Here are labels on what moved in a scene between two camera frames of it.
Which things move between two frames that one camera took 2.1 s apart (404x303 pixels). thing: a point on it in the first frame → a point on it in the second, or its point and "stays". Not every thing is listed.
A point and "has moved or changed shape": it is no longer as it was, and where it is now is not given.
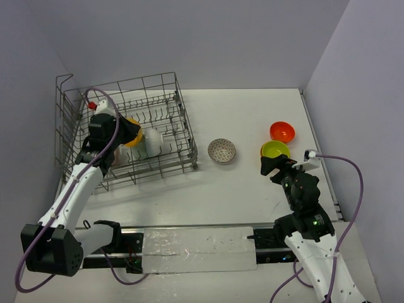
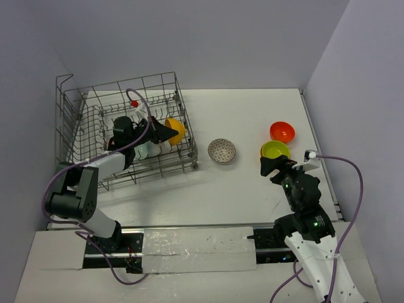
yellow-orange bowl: x=139 y=134 has moved or changed shape
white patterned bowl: x=154 y=141 stays
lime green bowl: x=274 y=148 stays
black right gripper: x=267 y=164 stays
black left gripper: x=127 y=128 → x=151 y=131
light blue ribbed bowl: x=140 y=152 stays
